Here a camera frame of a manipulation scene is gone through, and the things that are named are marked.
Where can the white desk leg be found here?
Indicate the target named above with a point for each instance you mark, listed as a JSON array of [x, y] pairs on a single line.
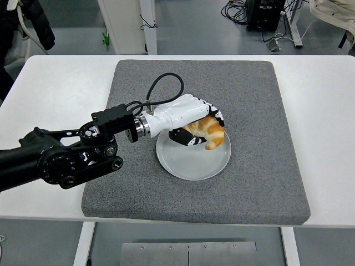
[[294, 27]]

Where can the black computer case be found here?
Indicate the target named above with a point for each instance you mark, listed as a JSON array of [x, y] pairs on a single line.
[[263, 16]]

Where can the golden brown croissant bread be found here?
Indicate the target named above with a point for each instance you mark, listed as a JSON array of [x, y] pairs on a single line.
[[213, 135]]

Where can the black jacket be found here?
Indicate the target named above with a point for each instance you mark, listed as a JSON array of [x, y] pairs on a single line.
[[41, 25]]

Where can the white cabinet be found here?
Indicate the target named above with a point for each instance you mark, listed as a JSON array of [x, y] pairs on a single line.
[[124, 16]]

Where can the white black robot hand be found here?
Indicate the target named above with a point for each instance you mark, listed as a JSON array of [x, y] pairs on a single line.
[[180, 110]]

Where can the beige cloth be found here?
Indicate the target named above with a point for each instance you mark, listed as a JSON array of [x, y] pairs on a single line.
[[332, 11]]

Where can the white table leg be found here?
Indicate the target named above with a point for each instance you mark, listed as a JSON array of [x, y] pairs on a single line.
[[83, 246], [290, 249]]

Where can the white chair frame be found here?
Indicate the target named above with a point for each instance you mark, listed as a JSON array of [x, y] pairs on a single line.
[[22, 23]]

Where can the pale grey round plate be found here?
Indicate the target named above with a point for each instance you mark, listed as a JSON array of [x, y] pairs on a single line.
[[191, 163]]

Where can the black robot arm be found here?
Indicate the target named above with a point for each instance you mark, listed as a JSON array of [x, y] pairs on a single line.
[[55, 158]]

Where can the grey fabric mat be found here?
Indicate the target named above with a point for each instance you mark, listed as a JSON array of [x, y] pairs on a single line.
[[249, 83]]

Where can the small green clamp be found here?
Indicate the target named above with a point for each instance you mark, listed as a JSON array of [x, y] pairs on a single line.
[[105, 40]]

